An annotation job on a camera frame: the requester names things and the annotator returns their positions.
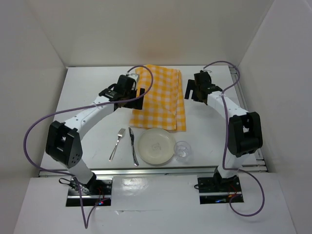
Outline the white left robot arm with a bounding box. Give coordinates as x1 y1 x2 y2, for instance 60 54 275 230
45 74 145 195

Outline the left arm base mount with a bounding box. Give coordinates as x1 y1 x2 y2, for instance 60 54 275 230
59 177 113 207

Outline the clear plastic cup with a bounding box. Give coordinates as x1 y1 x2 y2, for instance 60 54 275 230
174 141 193 164

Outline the yellow white checkered cloth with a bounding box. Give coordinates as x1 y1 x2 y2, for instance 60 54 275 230
129 65 186 131

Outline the cream round plate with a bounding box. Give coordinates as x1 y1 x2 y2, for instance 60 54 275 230
136 128 176 166

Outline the silver fork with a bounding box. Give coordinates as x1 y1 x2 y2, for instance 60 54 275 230
109 128 125 162

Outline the silver table knife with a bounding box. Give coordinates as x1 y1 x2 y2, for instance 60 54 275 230
128 127 139 166

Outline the aluminium front rail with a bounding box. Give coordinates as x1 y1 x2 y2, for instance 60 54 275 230
39 165 268 177

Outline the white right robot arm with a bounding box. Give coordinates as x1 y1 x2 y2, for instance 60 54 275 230
185 70 263 191

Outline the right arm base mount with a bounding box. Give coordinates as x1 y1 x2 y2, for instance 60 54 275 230
194 176 244 204

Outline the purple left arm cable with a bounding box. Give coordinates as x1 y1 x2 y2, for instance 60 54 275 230
23 65 154 229

